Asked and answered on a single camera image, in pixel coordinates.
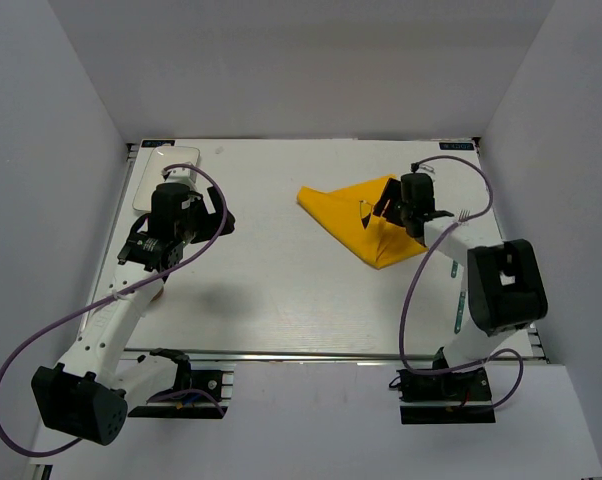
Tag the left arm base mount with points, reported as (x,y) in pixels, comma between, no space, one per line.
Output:
(194,390)

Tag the blue corner label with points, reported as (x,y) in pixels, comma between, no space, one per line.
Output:
(457,146)
(155,143)

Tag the right blue corner label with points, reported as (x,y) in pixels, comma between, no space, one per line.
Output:
(457,146)

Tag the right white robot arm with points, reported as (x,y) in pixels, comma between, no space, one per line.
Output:
(503,286)

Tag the white rectangular plate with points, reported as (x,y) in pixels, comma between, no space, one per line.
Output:
(157,172)

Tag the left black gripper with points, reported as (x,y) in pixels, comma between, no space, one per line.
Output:
(215,219)

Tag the knife with teal handle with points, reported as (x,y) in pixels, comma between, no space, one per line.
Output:
(458,271)

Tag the yellow printed cloth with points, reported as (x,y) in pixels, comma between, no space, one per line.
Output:
(346,214)

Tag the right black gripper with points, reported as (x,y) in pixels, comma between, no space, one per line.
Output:
(393,192)

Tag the fork with teal handle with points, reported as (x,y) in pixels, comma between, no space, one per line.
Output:
(464,217)

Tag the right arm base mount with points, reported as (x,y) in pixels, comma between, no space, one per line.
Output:
(462,397)

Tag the cup with wooden base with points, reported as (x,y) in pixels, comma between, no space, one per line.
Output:
(158,295)

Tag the left blue corner label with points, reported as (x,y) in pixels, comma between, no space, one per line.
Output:
(155,143)

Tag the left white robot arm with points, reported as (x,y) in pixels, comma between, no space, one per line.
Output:
(85,395)

